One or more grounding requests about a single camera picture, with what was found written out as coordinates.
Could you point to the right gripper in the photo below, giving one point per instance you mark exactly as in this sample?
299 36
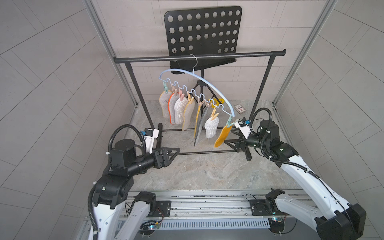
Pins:
242 140

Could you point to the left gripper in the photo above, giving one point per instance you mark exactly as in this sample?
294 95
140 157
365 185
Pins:
160 160

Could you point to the yellow insole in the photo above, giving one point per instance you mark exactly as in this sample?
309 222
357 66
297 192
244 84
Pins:
223 135

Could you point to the white black insole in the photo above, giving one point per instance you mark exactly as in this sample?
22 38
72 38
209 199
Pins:
211 127

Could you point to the grey dark-edged insole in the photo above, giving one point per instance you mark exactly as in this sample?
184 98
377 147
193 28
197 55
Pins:
200 124

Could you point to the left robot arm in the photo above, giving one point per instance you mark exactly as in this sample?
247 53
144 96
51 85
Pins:
129 154

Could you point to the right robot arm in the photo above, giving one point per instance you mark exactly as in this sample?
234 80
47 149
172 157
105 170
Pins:
333 217

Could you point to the green clothes peg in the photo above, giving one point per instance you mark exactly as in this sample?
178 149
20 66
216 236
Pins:
229 122

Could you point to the yellow clothes peg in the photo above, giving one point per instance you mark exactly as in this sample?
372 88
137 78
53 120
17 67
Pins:
214 114

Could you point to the beige yellow-edged insole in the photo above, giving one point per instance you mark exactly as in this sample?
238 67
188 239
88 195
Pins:
188 114

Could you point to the white dotted insole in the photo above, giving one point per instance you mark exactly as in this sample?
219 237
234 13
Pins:
179 107

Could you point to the grey yellow-edged insole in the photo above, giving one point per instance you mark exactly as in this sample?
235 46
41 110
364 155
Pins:
197 118

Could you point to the grey cream-edged insole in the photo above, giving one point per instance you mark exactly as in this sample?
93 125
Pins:
164 100

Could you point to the grey orange-edged insole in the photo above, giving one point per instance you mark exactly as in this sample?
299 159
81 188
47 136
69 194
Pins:
171 106

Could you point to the left circuit board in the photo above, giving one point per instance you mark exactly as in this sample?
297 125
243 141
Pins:
149 227

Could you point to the circuit board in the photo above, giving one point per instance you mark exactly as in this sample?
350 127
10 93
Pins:
149 227
277 225

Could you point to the right circuit board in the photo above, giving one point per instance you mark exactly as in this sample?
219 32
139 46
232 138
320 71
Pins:
277 225

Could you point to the black clothes rack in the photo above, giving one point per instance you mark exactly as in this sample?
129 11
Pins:
198 57

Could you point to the black music stand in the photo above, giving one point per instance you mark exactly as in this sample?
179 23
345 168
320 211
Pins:
204 31

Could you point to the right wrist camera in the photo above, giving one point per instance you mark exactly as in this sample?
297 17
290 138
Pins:
243 126

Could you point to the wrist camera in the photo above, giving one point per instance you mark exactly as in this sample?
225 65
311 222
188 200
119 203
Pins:
149 136
243 126

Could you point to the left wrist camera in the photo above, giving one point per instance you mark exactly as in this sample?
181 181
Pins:
149 136

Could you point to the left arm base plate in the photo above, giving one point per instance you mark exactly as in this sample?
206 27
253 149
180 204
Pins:
162 209

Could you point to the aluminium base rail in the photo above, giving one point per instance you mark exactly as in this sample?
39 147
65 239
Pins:
217 210

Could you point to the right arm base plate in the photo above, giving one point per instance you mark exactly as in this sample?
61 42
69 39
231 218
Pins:
259 208

